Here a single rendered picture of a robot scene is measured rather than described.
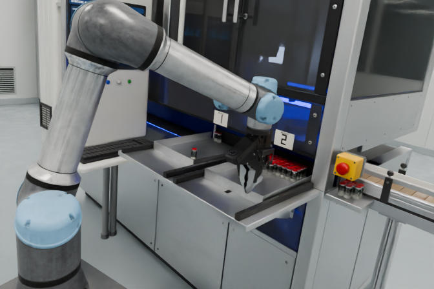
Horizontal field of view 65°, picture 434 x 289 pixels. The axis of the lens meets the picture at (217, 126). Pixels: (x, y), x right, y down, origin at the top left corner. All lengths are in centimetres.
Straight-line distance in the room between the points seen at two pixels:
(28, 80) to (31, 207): 566
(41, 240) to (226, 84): 47
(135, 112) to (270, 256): 96
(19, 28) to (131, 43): 564
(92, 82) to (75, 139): 13
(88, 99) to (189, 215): 115
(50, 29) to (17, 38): 468
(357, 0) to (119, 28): 77
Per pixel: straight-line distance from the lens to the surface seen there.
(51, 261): 75
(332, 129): 121
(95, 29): 68
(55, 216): 73
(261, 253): 154
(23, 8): 629
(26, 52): 631
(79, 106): 79
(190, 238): 187
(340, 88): 119
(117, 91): 174
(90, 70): 78
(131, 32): 66
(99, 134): 174
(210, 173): 120
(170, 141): 152
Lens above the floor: 137
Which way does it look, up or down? 15 degrees down
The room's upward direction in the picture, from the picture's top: 6 degrees clockwise
